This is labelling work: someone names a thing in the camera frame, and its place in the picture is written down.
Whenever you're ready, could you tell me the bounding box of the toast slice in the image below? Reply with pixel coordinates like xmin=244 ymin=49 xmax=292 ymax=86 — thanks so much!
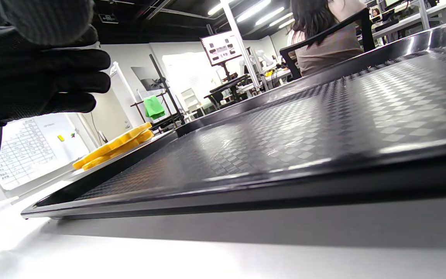
xmin=72 ymin=122 xmax=153 ymax=170
xmin=82 ymin=130 xmax=155 ymax=171

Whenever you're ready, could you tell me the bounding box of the black food tray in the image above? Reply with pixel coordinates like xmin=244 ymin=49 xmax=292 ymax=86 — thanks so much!
xmin=21 ymin=21 xmax=446 ymax=220

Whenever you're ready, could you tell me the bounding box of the person's right hand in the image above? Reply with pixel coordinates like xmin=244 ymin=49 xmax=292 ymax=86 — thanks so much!
xmin=0 ymin=0 xmax=112 ymax=136

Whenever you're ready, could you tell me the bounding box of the white printed chart board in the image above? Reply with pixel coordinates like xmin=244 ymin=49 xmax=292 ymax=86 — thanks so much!
xmin=0 ymin=112 xmax=93 ymax=191

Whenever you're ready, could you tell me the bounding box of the black mesh office chair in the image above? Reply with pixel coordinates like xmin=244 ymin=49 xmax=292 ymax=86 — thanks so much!
xmin=279 ymin=8 xmax=377 ymax=81

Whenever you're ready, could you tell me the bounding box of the black metal rack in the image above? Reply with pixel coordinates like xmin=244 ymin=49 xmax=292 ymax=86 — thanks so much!
xmin=130 ymin=53 xmax=185 ymax=131

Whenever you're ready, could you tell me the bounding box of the monitor on stand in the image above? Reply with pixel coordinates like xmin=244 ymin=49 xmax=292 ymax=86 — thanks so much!
xmin=200 ymin=31 xmax=243 ymax=67

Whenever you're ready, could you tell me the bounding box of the green cloth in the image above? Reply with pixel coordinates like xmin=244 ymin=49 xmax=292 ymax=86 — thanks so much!
xmin=142 ymin=95 xmax=166 ymax=120

